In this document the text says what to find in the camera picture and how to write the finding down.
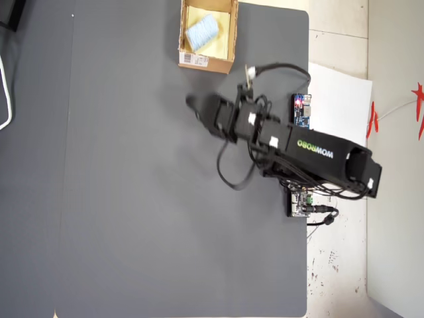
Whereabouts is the light blue yarn block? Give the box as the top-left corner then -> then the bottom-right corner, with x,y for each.
184,13 -> 219,53

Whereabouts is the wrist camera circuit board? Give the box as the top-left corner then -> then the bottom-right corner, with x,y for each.
244,64 -> 258,89

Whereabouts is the short white cable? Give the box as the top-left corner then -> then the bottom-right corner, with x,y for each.
314,194 -> 339,209

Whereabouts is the black camera cable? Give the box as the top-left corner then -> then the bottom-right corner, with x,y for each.
253,63 -> 312,96

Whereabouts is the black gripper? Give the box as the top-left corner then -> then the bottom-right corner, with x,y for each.
185,84 -> 268,149

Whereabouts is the red star-shaped paper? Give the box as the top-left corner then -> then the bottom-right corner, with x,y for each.
411,81 -> 424,142

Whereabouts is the dark gray table mat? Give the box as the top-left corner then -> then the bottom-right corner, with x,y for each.
0,0 -> 310,318

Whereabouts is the red thin paper strip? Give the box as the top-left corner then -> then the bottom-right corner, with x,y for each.
366,101 -> 380,139

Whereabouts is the open cardboard box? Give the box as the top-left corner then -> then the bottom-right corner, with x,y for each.
178,0 -> 239,75

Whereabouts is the white curved frame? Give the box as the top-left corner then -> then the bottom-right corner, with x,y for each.
0,54 -> 15,130

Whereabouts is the yellow paper box lining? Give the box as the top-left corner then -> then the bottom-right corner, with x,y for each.
184,5 -> 231,61

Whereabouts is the black power cable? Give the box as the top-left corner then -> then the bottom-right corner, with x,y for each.
307,205 -> 340,227

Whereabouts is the white green controller board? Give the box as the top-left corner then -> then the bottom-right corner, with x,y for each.
286,187 -> 315,219

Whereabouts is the white paper sheet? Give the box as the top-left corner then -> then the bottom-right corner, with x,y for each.
307,62 -> 374,148

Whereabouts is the blue circuit board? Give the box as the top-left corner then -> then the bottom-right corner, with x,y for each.
291,93 -> 313,131

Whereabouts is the thin white floor cable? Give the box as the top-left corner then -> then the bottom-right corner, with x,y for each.
377,99 -> 419,122

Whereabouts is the black flat object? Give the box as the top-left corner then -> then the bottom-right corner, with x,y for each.
0,0 -> 28,33

